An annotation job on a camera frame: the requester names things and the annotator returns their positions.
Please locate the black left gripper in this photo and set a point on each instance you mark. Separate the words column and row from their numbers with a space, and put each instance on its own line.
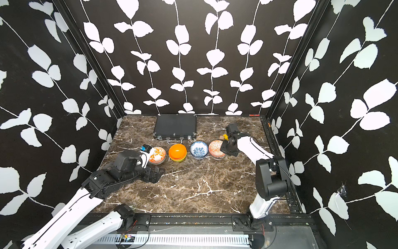
column 156, row 176

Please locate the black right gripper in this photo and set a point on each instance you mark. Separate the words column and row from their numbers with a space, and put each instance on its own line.
column 223, row 148

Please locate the red geometric pattern bowl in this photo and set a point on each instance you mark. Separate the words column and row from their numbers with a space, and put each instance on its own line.
column 215, row 148

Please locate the large blue floral bowl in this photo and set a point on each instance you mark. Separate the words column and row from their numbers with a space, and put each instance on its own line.
column 199, row 148

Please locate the orange leaf pattern bowl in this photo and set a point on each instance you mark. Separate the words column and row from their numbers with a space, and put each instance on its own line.
column 157, row 155

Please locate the orange plastic bowl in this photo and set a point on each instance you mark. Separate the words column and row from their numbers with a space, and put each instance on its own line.
column 177, row 151

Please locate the black white lattice bowl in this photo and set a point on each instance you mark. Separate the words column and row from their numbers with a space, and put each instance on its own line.
column 218, row 158

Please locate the small blue floral bowl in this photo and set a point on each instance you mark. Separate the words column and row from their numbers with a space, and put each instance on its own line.
column 198, row 157

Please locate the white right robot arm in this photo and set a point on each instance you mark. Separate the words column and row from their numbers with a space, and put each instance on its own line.
column 270, row 183

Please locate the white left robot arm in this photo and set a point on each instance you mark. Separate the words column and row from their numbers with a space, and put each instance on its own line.
column 58, row 231

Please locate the lime yellow plastic bowl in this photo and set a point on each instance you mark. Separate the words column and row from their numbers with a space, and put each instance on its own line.
column 177, row 160

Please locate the black carrying case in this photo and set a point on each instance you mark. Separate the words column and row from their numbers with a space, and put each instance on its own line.
column 175, row 127

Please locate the small circuit board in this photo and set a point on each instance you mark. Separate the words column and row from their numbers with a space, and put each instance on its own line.
column 127, row 238

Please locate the white vented strip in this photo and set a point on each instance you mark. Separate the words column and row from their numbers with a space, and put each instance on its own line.
column 234, row 240

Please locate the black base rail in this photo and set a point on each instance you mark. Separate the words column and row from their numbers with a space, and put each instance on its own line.
column 236, row 222

